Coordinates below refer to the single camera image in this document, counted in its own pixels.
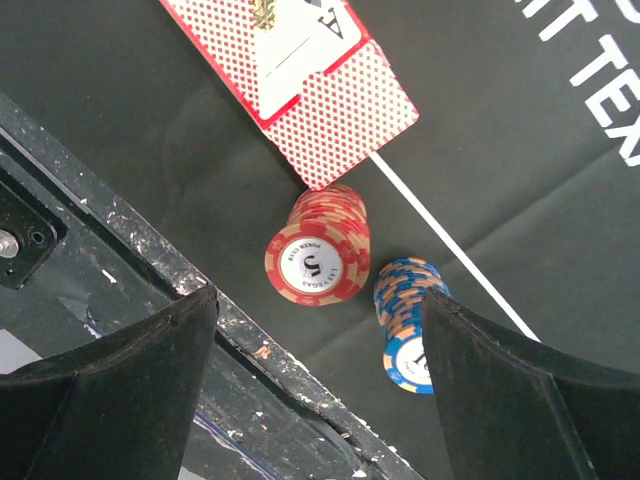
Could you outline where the black poker table mat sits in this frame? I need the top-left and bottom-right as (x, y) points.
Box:
(1, 1), (639, 479)

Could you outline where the red playing card box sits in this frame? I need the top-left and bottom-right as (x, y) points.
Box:
(161, 0), (370, 130)

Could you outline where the blue poker chip stack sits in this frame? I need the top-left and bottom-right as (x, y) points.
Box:
(373, 257), (450, 395)

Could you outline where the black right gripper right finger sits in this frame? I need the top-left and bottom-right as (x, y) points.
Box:
(421, 289), (639, 479)

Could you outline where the red-backed playing card deck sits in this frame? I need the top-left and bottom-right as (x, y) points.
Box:
(264, 40), (419, 190)

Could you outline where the red poker chip stack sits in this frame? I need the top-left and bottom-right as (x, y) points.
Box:
(264, 184), (371, 307)

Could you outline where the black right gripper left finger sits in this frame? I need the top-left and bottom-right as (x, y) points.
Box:
(1, 287), (219, 479)

